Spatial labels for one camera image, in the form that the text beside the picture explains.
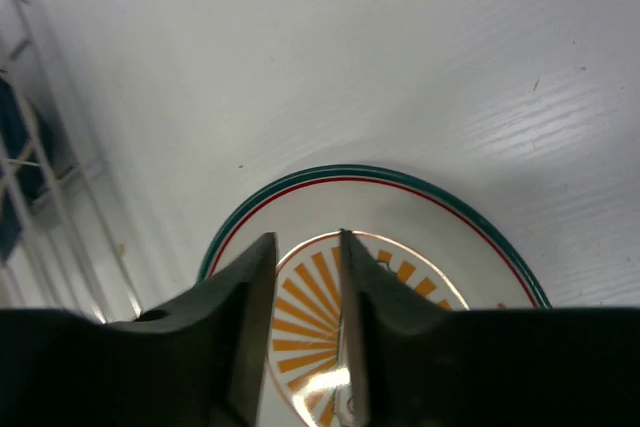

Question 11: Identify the dark blue leaf-shaped plate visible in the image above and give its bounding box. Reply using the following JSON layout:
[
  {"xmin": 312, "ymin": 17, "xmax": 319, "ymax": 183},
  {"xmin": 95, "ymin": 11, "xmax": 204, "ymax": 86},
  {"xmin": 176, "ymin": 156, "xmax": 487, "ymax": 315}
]
[{"xmin": 1, "ymin": 79, "xmax": 44, "ymax": 262}]

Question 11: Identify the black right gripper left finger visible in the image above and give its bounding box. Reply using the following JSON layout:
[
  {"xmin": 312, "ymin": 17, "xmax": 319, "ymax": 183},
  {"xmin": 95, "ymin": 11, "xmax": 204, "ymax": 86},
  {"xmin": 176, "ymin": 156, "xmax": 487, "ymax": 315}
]
[{"xmin": 1, "ymin": 233, "xmax": 277, "ymax": 426}]

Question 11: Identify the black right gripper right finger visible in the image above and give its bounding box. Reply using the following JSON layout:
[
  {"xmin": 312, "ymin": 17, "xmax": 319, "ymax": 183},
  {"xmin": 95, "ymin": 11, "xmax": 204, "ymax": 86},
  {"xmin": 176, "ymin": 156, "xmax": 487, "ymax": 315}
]
[{"xmin": 340, "ymin": 231, "xmax": 639, "ymax": 426}]

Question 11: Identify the white plate with orange sunburst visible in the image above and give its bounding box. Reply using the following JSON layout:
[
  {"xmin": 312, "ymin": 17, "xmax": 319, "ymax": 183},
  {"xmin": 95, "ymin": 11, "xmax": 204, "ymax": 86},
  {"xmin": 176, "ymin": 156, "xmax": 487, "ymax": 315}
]
[{"xmin": 199, "ymin": 164, "xmax": 549, "ymax": 426}]

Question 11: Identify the silver wire dish rack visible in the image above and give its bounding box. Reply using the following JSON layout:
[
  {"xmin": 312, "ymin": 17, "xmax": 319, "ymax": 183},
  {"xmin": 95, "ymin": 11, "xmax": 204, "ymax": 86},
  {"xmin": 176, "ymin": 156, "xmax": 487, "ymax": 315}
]
[{"xmin": 1, "ymin": 0, "xmax": 142, "ymax": 320}]

